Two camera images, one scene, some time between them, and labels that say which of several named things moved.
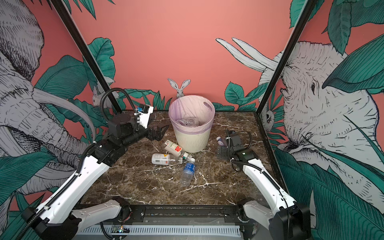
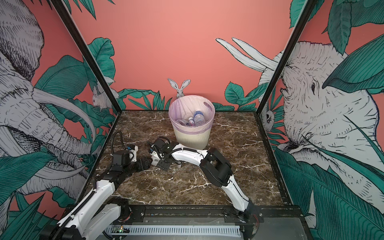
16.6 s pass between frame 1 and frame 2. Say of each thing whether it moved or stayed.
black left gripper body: moved
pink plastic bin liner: stayed
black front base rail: stayed
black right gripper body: moved
